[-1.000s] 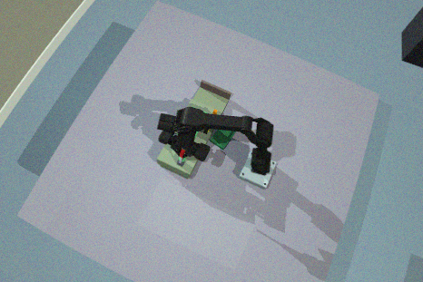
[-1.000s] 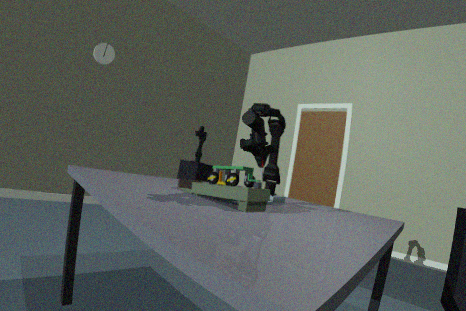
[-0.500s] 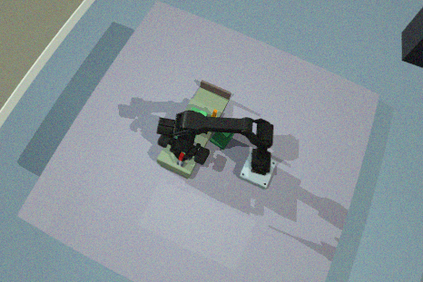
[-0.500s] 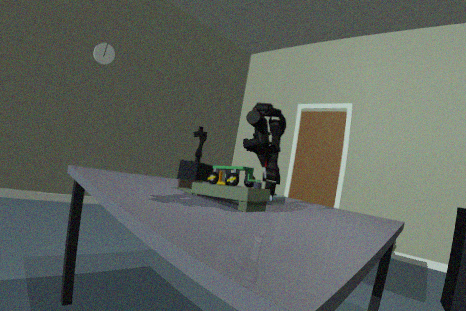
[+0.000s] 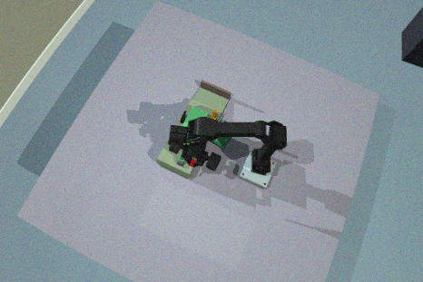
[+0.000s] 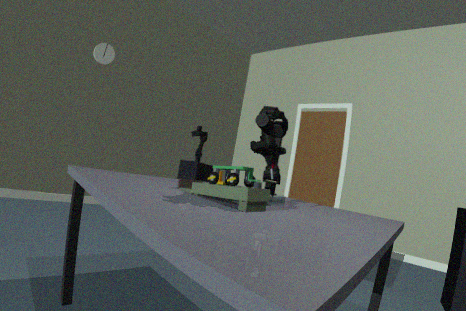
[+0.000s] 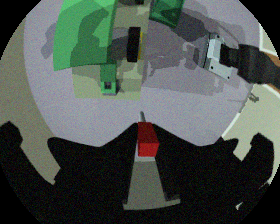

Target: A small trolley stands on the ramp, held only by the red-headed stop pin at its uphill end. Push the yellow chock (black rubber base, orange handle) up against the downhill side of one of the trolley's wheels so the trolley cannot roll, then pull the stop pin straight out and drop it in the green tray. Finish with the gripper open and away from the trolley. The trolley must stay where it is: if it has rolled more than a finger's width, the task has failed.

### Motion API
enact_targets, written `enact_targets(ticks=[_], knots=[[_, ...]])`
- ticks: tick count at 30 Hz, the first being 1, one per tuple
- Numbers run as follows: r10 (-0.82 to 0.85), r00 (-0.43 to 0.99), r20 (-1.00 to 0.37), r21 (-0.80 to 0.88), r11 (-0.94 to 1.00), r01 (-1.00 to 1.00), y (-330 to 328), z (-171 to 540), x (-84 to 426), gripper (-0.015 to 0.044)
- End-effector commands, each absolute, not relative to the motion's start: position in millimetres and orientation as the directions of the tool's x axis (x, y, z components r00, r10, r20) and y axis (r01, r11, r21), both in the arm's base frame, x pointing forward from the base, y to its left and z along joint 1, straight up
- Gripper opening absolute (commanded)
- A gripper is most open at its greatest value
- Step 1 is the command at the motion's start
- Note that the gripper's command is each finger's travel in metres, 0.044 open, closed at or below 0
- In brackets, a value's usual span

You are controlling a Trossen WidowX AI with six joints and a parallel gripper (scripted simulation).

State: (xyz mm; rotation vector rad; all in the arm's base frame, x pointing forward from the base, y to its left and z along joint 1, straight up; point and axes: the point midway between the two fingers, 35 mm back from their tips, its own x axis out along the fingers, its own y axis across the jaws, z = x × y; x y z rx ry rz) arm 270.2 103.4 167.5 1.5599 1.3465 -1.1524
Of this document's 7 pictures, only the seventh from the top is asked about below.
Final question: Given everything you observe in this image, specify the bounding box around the green trolley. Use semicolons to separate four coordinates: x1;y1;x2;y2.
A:
52;0;143;93

